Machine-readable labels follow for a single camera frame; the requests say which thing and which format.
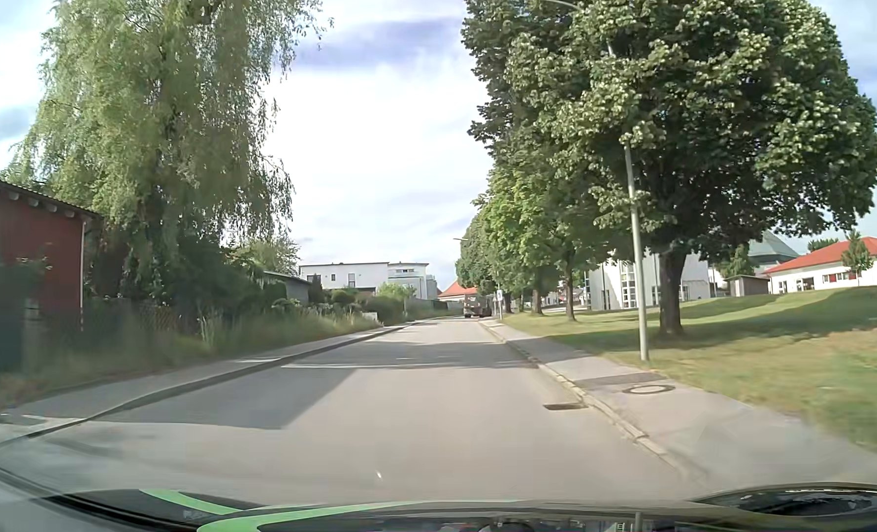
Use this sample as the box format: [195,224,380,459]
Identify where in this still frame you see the green grass lawn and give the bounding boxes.
[503,286,877,453]

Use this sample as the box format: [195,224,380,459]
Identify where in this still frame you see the row of green trees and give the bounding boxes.
[455,0,877,338]

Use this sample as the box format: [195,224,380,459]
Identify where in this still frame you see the white flat-roofed building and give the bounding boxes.
[298,261,439,301]

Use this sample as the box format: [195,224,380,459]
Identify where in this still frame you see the white building with tall windows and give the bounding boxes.
[586,231,801,311]

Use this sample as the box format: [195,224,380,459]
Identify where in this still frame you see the small green tree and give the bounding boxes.
[841,230,875,288]

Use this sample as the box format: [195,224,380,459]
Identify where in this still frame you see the grey low building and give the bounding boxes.
[261,270,312,305]

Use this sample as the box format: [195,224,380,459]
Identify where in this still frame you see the small brown shed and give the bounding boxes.
[726,274,772,298]

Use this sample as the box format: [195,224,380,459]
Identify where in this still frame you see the white building with red roof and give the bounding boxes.
[762,236,877,295]

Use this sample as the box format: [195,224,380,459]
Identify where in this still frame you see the building with orange roof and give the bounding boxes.
[438,280,480,304]

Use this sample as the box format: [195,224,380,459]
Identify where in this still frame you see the grey asphalt road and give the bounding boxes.
[0,318,694,507]

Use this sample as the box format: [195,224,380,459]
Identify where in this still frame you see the red wooden building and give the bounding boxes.
[0,167,104,370]

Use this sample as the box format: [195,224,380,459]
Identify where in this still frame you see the car's own bonnet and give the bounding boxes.
[0,452,877,532]

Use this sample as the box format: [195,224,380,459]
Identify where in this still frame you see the overgrown grass verge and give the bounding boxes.
[0,310,382,415]

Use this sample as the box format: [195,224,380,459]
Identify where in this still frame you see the grey lamp post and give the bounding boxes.
[542,0,650,362]

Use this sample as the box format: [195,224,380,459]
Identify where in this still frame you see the grey paved pavement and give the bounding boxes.
[480,318,877,489]
[0,324,417,453]

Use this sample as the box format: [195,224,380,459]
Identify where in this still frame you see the tall weeping birch tree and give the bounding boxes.
[0,0,333,315]

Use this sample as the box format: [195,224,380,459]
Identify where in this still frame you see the green bushes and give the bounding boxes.
[268,282,450,326]

